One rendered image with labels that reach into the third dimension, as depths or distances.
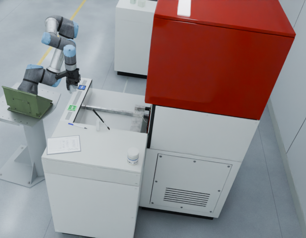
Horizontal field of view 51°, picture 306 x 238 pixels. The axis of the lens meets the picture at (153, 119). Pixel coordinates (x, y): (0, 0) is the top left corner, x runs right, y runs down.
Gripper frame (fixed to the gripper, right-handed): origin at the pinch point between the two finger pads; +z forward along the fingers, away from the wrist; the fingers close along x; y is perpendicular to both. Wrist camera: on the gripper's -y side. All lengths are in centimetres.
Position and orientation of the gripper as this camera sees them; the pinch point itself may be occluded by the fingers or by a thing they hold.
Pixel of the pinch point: (70, 91)
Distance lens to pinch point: 232.7
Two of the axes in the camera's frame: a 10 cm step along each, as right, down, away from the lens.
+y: 9.9, 1.5, -0.1
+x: 1.0, -6.5, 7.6
